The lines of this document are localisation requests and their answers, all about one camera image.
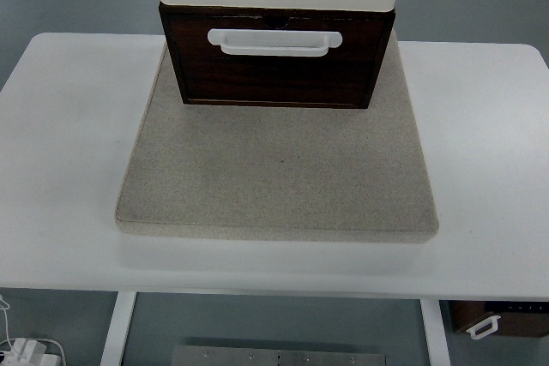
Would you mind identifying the dark wood cabinet base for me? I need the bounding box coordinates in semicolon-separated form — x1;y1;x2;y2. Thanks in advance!
159;3;395;109

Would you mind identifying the spare brown drawer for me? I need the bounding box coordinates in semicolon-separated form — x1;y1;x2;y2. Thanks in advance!
449;300;548;339

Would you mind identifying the white spare drawer handle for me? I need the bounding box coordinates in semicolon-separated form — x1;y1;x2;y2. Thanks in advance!
466;315;501;340

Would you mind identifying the white power adapter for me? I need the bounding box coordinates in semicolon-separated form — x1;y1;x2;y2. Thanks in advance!
1;338;66;366

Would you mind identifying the white left table leg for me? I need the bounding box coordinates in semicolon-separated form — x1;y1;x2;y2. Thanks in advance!
100;291;137;366

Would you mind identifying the white table leg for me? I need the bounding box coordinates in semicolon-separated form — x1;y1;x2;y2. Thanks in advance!
419;299;451;366
100;291;137;366

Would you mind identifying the white right table leg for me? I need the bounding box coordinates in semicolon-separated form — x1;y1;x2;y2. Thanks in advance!
419;299;451;366

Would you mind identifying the white cable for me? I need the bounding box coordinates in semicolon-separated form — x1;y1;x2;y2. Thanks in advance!
0;295;14;352

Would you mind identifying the dark wood drawer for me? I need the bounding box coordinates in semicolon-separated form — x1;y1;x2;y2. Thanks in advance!
162;12;395;108

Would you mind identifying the beige fabric pad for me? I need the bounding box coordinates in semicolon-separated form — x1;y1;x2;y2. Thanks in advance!
115;39;439;243

